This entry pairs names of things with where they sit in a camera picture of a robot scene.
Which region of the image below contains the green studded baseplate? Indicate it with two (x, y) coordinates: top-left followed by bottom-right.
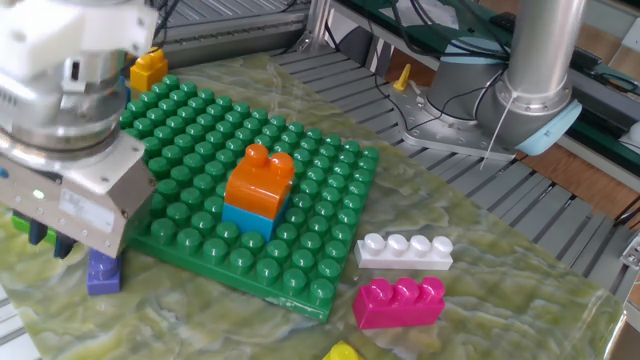
(118, 73), (381, 325)

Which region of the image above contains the small yellow object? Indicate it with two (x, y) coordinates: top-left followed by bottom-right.
(392, 63), (413, 92)

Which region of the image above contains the orange large block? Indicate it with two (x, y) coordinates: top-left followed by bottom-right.
(223, 143), (297, 221)

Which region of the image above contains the light blue four-stud block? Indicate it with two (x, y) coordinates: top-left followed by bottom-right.
(220, 194), (292, 243)

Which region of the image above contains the pink three-stud block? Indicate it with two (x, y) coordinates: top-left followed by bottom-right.
(352, 276), (447, 331)

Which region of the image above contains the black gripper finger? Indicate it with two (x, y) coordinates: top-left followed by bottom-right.
(28, 218), (49, 247)
(53, 233), (77, 260)

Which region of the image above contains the yellow-green one-stud block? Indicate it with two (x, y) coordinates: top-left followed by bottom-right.
(322, 340), (364, 360)

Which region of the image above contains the silver Schunk gripper body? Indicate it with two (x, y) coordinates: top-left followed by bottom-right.
(0, 132), (158, 259)

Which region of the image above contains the light green two-stud block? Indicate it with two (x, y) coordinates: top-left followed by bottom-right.
(10, 214), (59, 246)

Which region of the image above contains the white four-stud block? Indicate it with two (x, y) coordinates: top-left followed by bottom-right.
(353, 232), (455, 272)

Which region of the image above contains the violet two-stud block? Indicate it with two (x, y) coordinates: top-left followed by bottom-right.
(85, 248), (124, 297)

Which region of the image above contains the yellow two-stud block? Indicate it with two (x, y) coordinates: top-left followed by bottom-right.
(129, 46), (170, 94)

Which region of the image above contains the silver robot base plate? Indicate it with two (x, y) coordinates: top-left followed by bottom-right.
(392, 82), (517, 162)

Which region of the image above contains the white zip tie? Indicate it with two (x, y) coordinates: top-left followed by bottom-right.
(478, 89), (516, 171)

